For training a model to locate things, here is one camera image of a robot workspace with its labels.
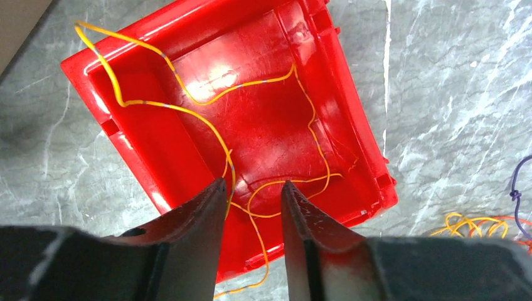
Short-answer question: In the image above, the purple cable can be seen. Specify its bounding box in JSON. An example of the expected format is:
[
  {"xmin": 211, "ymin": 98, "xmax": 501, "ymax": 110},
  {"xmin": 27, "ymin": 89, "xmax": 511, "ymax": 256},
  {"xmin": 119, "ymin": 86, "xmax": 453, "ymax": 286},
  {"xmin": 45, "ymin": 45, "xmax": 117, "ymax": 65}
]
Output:
[{"xmin": 509, "ymin": 156, "xmax": 532, "ymax": 242}]

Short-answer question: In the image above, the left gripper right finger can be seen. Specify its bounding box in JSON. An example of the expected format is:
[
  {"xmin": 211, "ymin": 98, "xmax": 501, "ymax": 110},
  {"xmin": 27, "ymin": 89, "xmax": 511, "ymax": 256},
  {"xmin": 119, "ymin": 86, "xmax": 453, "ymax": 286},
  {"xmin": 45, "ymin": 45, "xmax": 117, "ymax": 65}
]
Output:
[{"xmin": 281, "ymin": 181, "xmax": 531, "ymax": 300}]

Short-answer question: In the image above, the yellow cable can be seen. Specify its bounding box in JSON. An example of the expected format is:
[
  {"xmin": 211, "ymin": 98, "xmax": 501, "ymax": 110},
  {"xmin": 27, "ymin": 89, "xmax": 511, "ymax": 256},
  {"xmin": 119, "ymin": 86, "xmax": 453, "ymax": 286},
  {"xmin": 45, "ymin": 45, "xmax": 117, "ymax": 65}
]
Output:
[{"xmin": 73, "ymin": 21, "xmax": 360, "ymax": 300}]

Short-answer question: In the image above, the orange cable bundle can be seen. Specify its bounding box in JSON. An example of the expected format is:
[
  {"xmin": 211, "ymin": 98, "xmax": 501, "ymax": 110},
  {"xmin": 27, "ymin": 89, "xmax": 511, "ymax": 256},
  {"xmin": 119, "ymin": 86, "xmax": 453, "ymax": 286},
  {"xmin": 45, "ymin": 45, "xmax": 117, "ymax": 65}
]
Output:
[{"xmin": 430, "ymin": 213, "xmax": 532, "ymax": 254}]

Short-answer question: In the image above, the left red plastic bin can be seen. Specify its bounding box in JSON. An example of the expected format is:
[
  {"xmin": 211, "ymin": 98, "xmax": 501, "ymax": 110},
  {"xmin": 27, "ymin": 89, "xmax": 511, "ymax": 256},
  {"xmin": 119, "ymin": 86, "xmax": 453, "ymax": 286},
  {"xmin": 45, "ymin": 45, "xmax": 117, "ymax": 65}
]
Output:
[{"xmin": 61, "ymin": 1, "xmax": 398, "ymax": 282}]

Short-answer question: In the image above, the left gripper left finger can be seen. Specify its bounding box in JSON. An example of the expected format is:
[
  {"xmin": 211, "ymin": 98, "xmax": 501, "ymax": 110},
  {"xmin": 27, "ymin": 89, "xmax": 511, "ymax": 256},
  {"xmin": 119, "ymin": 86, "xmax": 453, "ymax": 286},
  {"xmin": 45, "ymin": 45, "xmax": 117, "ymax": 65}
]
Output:
[{"xmin": 1, "ymin": 178, "xmax": 227, "ymax": 300}]

